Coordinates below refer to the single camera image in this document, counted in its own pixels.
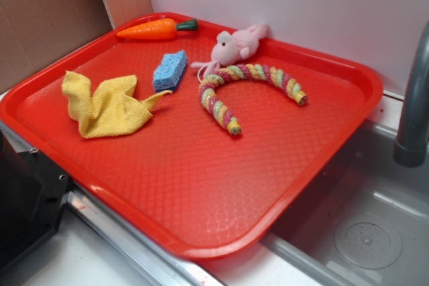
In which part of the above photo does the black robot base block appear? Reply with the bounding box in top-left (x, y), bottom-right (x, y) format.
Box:
top-left (1, 134), bottom-right (70, 273)

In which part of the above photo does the pink plush bunny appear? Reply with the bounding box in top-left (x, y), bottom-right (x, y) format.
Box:
top-left (190, 23), bottom-right (268, 82)

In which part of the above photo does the red plastic tray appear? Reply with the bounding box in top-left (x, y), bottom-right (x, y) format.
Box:
top-left (1, 20), bottom-right (383, 259)

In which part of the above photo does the blue sponge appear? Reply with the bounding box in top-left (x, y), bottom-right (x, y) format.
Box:
top-left (152, 50), bottom-right (188, 92)

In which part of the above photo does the yellow microfiber cloth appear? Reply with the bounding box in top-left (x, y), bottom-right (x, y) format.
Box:
top-left (62, 71), bottom-right (172, 139)

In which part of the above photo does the orange toy carrot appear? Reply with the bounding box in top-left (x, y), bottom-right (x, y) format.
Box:
top-left (116, 18), bottom-right (198, 40)

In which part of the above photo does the grey plastic sink basin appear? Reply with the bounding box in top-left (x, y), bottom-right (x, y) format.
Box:
top-left (262, 121), bottom-right (428, 285)

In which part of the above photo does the grey faucet spout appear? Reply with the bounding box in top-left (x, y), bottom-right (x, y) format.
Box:
top-left (393, 25), bottom-right (428, 167)

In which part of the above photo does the brown cardboard panel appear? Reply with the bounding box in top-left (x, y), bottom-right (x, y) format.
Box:
top-left (1, 0), bottom-right (111, 92)

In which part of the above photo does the multicolour twisted rope toy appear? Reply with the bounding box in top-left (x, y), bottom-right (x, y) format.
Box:
top-left (198, 64), bottom-right (308, 137)

